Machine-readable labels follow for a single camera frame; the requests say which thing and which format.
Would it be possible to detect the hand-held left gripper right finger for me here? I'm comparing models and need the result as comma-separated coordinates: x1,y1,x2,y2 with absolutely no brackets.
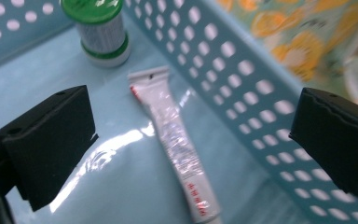
288,87,358,202

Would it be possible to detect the orange-print cloth bag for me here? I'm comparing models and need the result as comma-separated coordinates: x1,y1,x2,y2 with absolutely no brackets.
213,0,358,114

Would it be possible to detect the white ointment tube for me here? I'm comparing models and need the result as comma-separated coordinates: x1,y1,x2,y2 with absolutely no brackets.
127,65,224,224

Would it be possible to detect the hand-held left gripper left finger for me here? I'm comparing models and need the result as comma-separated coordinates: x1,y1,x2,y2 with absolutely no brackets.
0,85,100,213

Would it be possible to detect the small green-capped bottle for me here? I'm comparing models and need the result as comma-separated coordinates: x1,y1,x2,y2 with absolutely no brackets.
60,0,131,69

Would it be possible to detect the blue perforated plastic basket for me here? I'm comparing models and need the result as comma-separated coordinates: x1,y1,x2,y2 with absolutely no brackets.
0,0,358,224

